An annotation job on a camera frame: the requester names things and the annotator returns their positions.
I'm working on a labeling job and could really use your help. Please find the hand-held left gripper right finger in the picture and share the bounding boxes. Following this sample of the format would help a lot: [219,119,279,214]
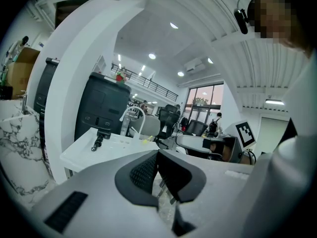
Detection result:
[158,149,253,238]

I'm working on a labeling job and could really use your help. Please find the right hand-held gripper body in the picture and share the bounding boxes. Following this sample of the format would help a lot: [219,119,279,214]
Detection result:
[222,119,256,162]

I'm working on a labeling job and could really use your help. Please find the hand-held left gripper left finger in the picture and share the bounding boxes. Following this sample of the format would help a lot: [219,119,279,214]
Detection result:
[31,149,176,238]

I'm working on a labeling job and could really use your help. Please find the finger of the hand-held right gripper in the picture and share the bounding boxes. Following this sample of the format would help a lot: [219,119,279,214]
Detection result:
[202,136,225,149]

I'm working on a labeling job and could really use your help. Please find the white sink basin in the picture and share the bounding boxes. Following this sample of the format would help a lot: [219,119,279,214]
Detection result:
[60,126,161,174]

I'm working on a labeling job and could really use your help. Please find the black cable bundle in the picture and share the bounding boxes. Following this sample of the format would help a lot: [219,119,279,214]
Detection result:
[90,135,104,152]

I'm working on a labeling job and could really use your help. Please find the person's right forearm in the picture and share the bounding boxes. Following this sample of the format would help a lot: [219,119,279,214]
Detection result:
[241,148,251,165]

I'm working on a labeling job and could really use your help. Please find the black mesh chair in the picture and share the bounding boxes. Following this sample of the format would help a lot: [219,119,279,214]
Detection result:
[184,119,209,137]

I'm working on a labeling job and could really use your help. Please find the glass entrance doors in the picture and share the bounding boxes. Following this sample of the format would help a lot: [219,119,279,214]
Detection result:
[183,83,224,124]

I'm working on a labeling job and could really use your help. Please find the black office chair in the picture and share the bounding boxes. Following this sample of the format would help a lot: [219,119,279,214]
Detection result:
[156,104,180,144]

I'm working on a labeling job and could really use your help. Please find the person's black t-shirt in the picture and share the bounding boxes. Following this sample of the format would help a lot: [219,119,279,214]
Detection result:
[277,117,298,148]

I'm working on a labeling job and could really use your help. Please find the grey armchair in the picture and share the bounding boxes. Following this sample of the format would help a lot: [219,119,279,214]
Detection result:
[128,115,162,139]

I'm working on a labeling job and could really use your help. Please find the long ceiling lamp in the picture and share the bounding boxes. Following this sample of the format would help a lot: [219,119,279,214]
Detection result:
[265,98,285,106]

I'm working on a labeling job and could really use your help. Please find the white curved faucet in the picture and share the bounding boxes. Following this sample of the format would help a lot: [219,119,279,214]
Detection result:
[119,106,147,136]

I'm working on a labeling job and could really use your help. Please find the white ceiling air conditioner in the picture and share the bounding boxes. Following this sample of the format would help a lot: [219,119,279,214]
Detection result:
[184,58,207,73]

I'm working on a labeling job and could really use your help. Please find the black balcony railing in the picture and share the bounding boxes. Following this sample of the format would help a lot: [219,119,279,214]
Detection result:
[111,63,179,102]

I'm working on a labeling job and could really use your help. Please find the marble pattern cabinet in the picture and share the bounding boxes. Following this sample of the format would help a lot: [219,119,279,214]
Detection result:
[0,99,54,203]

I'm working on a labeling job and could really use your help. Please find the red green toy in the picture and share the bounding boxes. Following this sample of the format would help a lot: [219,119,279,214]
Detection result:
[112,70,128,84]

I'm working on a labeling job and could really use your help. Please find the tall black equipment rack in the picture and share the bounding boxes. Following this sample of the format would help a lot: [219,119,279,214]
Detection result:
[34,57,60,146]

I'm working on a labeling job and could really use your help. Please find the person's head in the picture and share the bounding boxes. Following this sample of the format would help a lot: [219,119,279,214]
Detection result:
[247,0,316,57]

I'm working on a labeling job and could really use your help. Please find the large open cardboard box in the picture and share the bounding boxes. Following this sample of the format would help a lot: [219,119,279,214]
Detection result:
[6,47,41,100]

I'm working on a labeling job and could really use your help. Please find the black head-mounted camera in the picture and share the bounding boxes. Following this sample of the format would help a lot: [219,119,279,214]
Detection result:
[233,0,264,35]

